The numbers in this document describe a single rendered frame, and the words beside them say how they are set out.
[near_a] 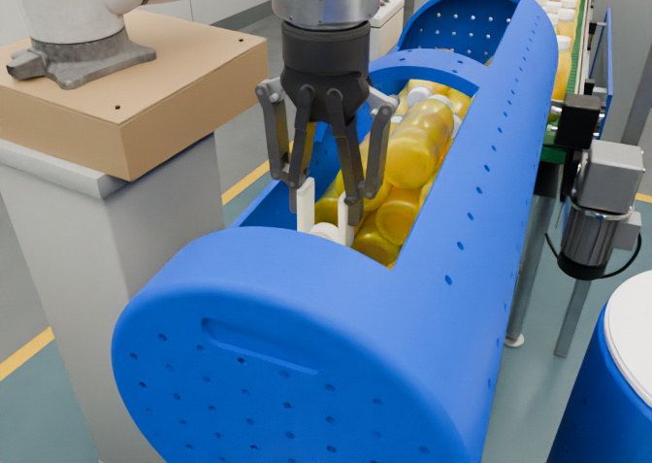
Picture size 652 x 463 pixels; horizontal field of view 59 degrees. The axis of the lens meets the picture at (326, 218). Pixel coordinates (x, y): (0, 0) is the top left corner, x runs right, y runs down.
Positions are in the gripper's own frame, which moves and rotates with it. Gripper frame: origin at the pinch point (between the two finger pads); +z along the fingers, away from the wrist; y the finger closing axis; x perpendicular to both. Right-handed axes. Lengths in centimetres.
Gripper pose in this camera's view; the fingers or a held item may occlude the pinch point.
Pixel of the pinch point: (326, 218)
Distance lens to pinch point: 60.0
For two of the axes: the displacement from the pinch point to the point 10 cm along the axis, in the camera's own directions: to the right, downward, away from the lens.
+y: 9.3, 2.1, -3.1
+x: 3.7, -5.2, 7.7
